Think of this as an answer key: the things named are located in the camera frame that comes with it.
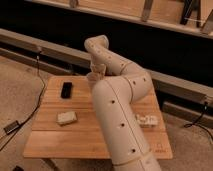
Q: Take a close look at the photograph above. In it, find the translucent ceramic cup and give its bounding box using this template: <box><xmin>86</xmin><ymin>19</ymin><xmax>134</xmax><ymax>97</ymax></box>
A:
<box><xmin>86</xmin><ymin>72</ymin><xmax>104</xmax><ymax>88</ymax></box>

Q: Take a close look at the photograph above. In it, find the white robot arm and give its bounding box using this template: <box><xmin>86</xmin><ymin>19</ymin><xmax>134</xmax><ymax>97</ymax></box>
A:
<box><xmin>84</xmin><ymin>35</ymin><xmax>162</xmax><ymax>171</ymax></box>

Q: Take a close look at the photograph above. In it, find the black phone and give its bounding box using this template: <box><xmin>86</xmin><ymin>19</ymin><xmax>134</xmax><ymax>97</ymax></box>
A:
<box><xmin>61</xmin><ymin>82</ymin><xmax>72</xmax><ymax>99</ymax></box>

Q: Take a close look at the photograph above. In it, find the beige sponge block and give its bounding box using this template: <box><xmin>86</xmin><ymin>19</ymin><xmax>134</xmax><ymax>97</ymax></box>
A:
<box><xmin>57</xmin><ymin>111</ymin><xmax>77</xmax><ymax>125</ymax></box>

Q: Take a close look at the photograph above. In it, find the wooden table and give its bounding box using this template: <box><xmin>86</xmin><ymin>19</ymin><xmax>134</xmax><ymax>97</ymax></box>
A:
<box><xmin>22</xmin><ymin>75</ymin><xmax>174</xmax><ymax>171</ymax></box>

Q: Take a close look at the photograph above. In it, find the white plastic bottle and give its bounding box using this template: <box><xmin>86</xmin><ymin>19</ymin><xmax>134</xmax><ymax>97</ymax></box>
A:
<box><xmin>136</xmin><ymin>115</ymin><xmax>158</xmax><ymax>127</ymax></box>

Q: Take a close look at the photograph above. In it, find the black power adapter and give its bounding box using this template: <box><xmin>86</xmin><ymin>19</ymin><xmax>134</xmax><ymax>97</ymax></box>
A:
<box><xmin>4</xmin><ymin>121</ymin><xmax>20</xmax><ymax>135</ymax></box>

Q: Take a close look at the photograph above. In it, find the black cable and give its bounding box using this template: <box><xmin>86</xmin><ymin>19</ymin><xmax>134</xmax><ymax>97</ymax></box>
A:
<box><xmin>0</xmin><ymin>49</ymin><xmax>47</xmax><ymax>151</ymax></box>
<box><xmin>183</xmin><ymin>99</ymin><xmax>213</xmax><ymax>141</ymax></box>

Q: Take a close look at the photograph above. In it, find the black cable right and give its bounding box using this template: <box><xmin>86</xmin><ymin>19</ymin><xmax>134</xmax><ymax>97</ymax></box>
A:
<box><xmin>183</xmin><ymin>99</ymin><xmax>213</xmax><ymax>141</ymax></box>

